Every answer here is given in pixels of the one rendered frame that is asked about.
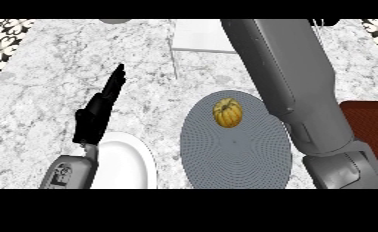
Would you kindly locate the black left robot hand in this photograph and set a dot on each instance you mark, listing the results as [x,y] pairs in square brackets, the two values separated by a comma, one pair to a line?
[99,109]

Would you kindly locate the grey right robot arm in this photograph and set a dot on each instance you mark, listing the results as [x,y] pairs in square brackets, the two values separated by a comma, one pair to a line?
[289,86]

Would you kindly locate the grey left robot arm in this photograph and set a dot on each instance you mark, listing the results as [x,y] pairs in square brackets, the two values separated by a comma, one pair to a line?
[68,171]

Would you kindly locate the yellow cupcake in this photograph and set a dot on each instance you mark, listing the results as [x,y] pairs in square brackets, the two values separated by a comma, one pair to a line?
[227,112]

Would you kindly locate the round grey placemat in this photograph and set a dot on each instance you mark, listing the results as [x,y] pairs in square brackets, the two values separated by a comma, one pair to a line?
[234,149]

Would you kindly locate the white plate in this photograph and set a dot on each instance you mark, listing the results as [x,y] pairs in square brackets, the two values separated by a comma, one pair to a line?
[125,162]

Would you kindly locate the grey round object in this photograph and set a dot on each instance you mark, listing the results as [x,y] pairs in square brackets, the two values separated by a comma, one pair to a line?
[113,20]

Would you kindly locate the white rectangular block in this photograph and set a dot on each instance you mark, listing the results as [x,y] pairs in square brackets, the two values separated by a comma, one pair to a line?
[199,36]

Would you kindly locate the brown wooden board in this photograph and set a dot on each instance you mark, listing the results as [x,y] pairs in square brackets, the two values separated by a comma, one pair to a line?
[363,122]

